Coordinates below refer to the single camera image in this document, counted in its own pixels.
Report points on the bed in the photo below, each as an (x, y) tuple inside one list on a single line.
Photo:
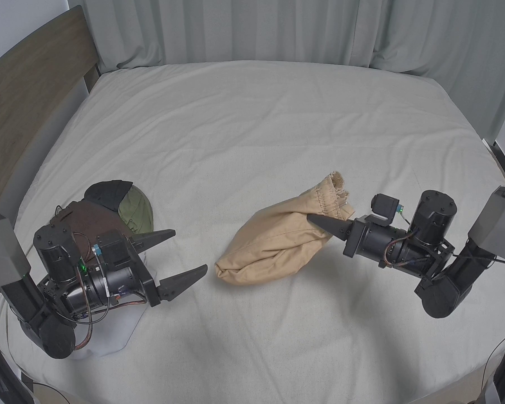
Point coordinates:
[(277, 120)]

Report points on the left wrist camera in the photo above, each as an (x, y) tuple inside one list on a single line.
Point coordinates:
[(111, 248)]

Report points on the tan shorts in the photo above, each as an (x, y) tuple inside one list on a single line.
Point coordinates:
[(269, 246)]

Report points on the pale green curtain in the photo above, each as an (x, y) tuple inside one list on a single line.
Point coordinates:
[(214, 15), (446, 23)]

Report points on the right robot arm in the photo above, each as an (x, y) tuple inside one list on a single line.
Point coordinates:
[(433, 217)]

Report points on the black garment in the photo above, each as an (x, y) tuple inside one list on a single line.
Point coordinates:
[(105, 194)]

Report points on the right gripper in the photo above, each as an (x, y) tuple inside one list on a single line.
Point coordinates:
[(374, 242)]

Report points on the green garment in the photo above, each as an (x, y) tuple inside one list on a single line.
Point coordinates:
[(139, 208)]

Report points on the brown garment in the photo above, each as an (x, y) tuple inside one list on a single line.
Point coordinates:
[(96, 219)]

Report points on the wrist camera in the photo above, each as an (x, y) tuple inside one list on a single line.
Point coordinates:
[(385, 206), (111, 248)]

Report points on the white garment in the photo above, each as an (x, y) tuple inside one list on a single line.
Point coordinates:
[(109, 335)]

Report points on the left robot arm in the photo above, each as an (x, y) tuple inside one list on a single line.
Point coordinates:
[(54, 251)]

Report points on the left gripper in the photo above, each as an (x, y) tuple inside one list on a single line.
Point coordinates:
[(118, 286)]

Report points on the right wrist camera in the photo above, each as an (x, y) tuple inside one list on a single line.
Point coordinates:
[(385, 206)]

